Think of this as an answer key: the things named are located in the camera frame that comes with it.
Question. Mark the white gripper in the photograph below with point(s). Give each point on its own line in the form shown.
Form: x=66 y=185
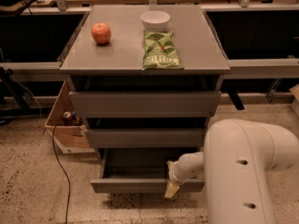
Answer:
x=179 y=173

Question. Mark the grey bottom drawer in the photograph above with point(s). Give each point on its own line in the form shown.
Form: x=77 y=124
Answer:
x=136 y=170

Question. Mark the grey drawer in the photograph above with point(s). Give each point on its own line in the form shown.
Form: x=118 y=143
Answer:
x=138 y=138
x=136 y=170
x=148 y=104

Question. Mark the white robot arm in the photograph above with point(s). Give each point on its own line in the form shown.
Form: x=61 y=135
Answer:
x=236 y=155

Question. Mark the grey middle drawer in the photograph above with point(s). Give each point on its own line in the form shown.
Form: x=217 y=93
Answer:
x=138 y=138

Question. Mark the grey drawer cabinet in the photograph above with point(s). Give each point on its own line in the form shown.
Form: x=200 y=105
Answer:
x=146 y=83

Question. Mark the grey top drawer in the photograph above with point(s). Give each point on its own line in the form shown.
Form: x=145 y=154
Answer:
x=148 y=104

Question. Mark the wooden triangular box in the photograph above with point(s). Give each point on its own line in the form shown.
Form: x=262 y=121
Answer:
x=69 y=139

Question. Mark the red soda can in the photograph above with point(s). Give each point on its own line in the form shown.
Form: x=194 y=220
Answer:
x=68 y=118

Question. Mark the green kettle chips bag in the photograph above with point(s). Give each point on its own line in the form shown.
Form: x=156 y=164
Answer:
x=160 y=51

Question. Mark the white bowl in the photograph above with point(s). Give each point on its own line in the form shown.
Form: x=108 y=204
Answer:
x=155 y=21

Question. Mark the red apple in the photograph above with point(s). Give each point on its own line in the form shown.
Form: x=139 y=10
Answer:
x=101 y=33

